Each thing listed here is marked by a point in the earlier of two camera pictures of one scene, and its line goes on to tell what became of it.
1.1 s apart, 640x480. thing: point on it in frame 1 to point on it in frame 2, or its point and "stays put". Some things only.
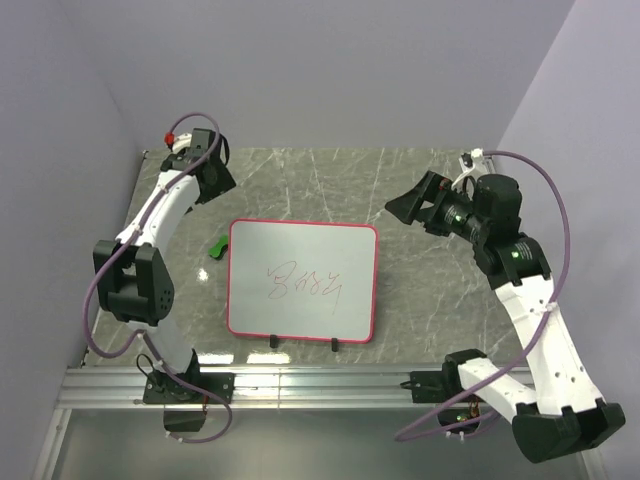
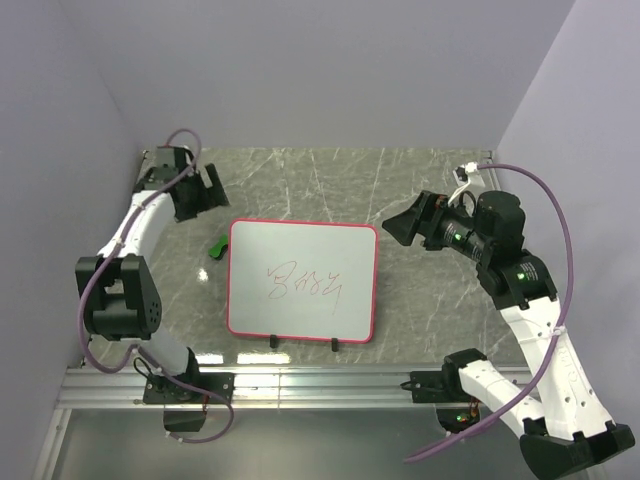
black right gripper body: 451,210 to 449,226
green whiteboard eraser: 220,248 stays put
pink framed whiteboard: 307,281 stays put
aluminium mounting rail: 99,389 stays put
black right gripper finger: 417,204 to 406,225
